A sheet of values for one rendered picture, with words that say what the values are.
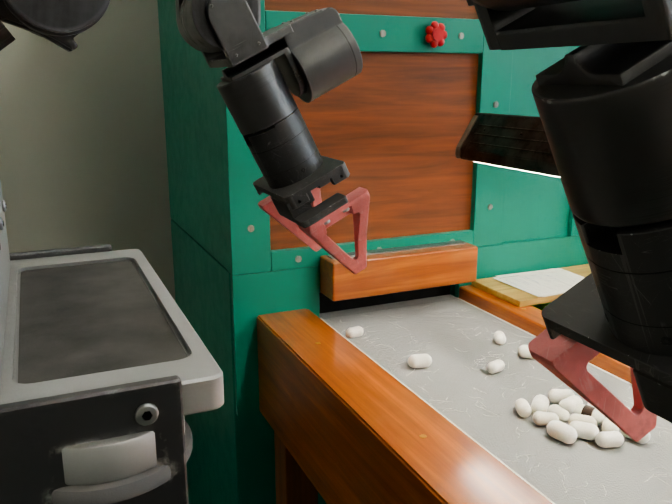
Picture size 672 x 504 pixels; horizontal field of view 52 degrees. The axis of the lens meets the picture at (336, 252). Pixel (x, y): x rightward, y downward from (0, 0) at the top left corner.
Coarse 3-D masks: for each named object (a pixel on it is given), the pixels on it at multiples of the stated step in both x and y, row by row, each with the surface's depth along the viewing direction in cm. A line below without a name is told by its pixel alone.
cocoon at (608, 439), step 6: (600, 432) 81; (606, 432) 81; (612, 432) 81; (618, 432) 81; (600, 438) 80; (606, 438) 80; (612, 438) 80; (618, 438) 80; (600, 444) 80; (606, 444) 80; (612, 444) 80; (618, 444) 80
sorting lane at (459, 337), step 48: (384, 336) 116; (432, 336) 116; (480, 336) 116; (528, 336) 116; (432, 384) 98; (480, 384) 98; (528, 384) 98; (624, 384) 98; (480, 432) 85; (528, 432) 85; (528, 480) 74; (576, 480) 74; (624, 480) 74
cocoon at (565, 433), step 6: (552, 420) 83; (552, 426) 82; (558, 426) 82; (564, 426) 82; (570, 426) 82; (552, 432) 82; (558, 432) 82; (564, 432) 81; (570, 432) 81; (576, 432) 81; (558, 438) 82; (564, 438) 81; (570, 438) 81; (576, 438) 81
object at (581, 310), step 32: (576, 224) 25; (608, 256) 24; (640, 256) 23; (576, 288) 31; (608, 288) 25; (640, 288) 24; (544, 320) 30; (576, 320) 29; (608, 320) 27; (640, 320) 25; (608, 352) 27; (640, 352) 26
